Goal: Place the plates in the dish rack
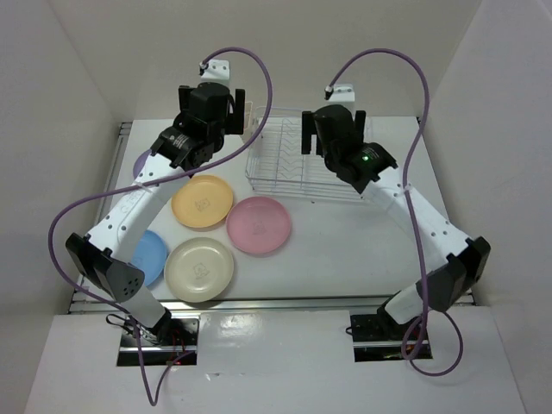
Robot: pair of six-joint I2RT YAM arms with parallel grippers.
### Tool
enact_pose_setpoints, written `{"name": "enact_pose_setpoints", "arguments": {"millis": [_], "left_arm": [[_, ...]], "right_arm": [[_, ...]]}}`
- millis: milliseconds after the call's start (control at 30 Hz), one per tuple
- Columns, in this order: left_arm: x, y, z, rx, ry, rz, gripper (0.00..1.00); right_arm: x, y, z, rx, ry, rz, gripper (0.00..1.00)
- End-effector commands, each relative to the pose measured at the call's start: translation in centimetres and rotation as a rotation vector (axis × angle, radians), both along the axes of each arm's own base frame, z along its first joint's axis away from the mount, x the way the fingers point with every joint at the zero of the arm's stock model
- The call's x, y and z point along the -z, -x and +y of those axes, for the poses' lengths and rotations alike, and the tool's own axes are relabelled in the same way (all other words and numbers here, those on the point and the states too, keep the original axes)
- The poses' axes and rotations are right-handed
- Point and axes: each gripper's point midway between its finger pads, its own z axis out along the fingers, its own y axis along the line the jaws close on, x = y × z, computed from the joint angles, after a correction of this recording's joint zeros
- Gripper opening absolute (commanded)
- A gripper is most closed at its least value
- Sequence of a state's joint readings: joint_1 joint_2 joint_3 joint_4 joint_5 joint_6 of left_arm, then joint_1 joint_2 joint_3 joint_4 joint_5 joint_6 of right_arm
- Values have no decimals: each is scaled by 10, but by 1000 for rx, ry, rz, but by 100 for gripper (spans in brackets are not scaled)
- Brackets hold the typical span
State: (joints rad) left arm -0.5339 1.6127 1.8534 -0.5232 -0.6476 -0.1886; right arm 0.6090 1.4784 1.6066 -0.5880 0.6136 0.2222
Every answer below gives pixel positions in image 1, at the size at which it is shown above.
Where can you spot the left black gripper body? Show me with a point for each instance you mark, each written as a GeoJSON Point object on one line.
{"type": "Point", "coordinates": [225, 126]}

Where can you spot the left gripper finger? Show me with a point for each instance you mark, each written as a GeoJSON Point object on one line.
{"type": "Point", "coordinates": [184, 92]}
{"type": "Point", "coordinates": [237, 115]}

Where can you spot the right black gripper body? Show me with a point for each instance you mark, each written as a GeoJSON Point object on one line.
{"type": "Point", "coordinates": [329, 154]}

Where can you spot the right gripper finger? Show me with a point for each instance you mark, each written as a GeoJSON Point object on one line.
{"type": "Point", "coordinates": [359, 124]}
{"type": "Point", "coordinates": [308, 129]}

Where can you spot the purple plate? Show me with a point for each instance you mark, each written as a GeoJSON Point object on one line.
{"type": "Point", "coordinates": [140, 162]}

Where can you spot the yellow plate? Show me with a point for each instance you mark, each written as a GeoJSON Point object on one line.
{"type": "Point", "coordinates": [202, 202]}

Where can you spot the pink plate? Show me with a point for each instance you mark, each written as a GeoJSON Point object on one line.
{"type": "Point", "coordinates": [258, 225]}

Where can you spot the cream plate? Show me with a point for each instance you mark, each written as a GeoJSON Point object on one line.
{"type": "Point", "coordinates": [198, 270]}

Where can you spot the blue plate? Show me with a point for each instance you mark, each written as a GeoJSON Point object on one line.
{"type": "Point", "coordinates": [150, 256]}

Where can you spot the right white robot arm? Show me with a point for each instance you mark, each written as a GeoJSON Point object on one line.
{"type": "Point", "coordinates": [453, 261]}

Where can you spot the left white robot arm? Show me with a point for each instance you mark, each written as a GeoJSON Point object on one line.
{"type": "Point", "coordinates": [103, 255]}

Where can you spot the clear cutlery holder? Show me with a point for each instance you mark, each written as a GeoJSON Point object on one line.
{"type": "Point", "coordinates": [248, 122]}

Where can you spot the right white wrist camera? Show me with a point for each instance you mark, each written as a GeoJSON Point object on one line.
{"type": "Point", "coordinates": [344, 95]}

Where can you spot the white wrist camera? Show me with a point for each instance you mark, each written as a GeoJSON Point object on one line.
{"type": "Point", "coordinates": [215, 71]}
{"type": "Point", "coordinates": [344, 95]}

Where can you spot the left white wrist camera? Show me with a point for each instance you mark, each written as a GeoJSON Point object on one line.
{"type": "Point", "coordinates": [215, 71]}

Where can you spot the white wire dish rack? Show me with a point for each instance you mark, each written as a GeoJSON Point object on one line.
{"type": "Point", "coordinates": [276, 166]}

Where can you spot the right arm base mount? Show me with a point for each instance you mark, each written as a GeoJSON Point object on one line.
{"type": "Point", "coordinates": [372, 341]}

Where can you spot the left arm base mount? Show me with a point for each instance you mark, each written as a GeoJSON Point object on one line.
{"type": "Point", "coordinates": [178, 345]}

